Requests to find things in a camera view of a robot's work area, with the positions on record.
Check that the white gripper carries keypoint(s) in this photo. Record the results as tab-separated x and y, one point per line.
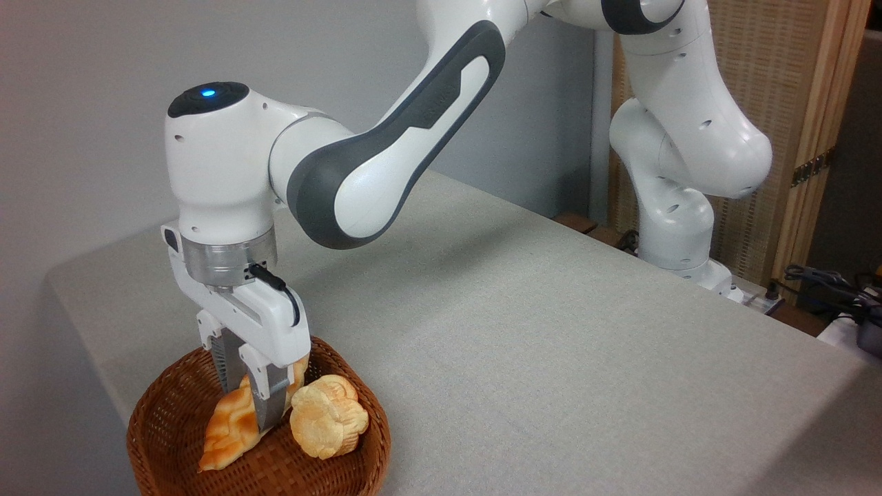
269	324

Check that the braided golden bread loaf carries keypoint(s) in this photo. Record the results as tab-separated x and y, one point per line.
231	427

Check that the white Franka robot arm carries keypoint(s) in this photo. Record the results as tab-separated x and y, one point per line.
386	172

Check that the round pale bread bun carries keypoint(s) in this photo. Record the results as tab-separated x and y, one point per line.
327	417

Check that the brown wicker basket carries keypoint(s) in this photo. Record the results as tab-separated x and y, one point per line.
172	427

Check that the metal screen hinge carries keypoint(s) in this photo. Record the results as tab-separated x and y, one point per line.
813	167

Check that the bamboo folding screen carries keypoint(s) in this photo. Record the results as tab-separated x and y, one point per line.
792	62

